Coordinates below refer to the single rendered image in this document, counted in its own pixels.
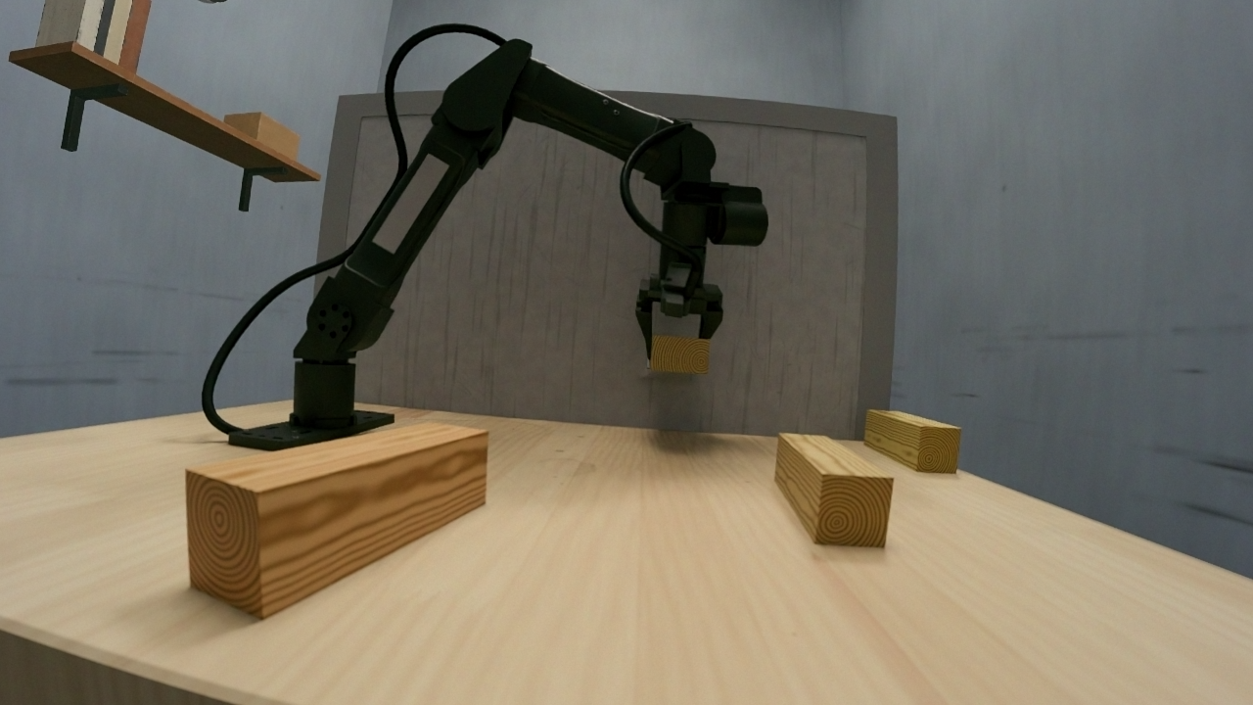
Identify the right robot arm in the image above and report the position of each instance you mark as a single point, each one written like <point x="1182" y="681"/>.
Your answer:
<point x="351" y="311"/>

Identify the grey panel wall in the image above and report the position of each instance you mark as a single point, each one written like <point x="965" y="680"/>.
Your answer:
<point x="522" y="301"/>

